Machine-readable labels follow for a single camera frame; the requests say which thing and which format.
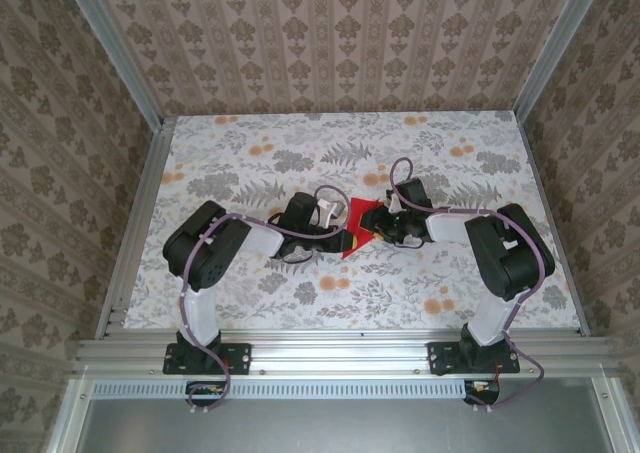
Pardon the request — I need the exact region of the slotted grey cable duct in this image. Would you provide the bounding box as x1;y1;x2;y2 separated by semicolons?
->
92;378;611;399

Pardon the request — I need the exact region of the aluminium corner post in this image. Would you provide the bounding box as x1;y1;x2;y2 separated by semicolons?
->
59;0;166;127
514;0;609;119

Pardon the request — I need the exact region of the floral patterned table sheet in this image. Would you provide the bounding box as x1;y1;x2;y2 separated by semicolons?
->
123;112;584;332

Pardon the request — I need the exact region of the thin black left gripper cable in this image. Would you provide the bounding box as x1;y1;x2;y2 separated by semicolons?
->
281;245;324;265

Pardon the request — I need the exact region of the thin black right gripper cable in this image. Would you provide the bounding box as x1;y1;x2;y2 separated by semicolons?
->
394;231;427;250

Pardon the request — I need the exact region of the red paper sheet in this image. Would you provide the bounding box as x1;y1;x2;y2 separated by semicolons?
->
341;196;382;260

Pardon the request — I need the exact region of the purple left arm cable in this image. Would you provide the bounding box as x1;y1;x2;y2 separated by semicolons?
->
179;185;349;417

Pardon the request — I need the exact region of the aluminium cross rail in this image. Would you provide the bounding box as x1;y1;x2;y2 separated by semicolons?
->
74;328;619;374

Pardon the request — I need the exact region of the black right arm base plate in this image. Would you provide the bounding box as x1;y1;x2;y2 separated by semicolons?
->
428;341;521;377

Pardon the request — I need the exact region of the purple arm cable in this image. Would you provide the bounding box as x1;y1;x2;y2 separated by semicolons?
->
389;157;547;415
179;185;349;417

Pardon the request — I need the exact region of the grey metal panel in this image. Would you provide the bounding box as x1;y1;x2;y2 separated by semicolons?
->
47;377;626;453

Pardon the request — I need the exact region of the aluminium side rail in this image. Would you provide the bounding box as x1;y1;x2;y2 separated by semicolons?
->
94;117;176;339

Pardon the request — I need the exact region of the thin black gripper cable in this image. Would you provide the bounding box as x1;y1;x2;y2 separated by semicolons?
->
281;245;324;265
394;231;427;250

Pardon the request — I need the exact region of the black connector board with wires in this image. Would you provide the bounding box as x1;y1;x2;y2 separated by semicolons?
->
185;380;226;407
464;380;501;405

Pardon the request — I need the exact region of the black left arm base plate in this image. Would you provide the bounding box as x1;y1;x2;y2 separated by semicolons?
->
164;341;252;376

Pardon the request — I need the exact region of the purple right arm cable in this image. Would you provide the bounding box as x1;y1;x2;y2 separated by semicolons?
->
389;157;547;415

